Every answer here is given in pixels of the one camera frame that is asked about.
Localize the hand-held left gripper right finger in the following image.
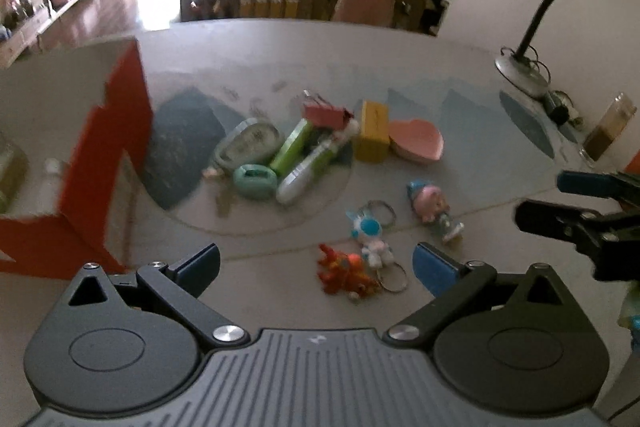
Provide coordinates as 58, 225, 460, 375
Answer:
382, 243, 568, 350

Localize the white blue robot keychain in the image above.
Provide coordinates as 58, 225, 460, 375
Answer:
346, 201, 398, 269

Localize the small red box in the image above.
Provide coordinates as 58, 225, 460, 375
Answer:
301, 91, 353, 128

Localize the pink heart dish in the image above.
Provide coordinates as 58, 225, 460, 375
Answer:
389, 119, 445, 165

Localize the teal oval case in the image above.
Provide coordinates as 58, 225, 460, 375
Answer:
232, 163, 277, 200

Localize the olive brown small box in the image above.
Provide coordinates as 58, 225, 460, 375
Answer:
0, 142, 28, 212

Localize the red orange dragon keychain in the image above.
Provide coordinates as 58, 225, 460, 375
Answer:
317, 243, 408, 303

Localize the bright green tube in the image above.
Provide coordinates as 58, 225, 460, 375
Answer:
270, 118, 313, 178

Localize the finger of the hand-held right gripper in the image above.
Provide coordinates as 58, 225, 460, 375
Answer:
514, 201, 618, 254
556, 169, 640, 208

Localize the low wooden cabinet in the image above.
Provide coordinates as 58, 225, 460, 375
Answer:
0, 0, 98, 70

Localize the pale green tape dispenser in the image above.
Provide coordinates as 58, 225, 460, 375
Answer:
214, 118, 281, 170

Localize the white green pen tube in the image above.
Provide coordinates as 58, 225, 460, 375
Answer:
276, 119, 361, 204

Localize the red cardboard box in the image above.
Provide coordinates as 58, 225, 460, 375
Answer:
0, 36, 156, 282

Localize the black power adapter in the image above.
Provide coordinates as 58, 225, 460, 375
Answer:
542, 89, 581, 125

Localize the yellow small box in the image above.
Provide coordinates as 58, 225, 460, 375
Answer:
354, 101, 391, 162

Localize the glass jar brown liquid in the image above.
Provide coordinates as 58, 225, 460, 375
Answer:
580, 93, 638, 168

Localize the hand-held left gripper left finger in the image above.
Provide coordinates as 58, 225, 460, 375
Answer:
65, 243, 251, 350

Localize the pink haired doll figure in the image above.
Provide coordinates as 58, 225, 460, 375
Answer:
406, 180, 466, 244

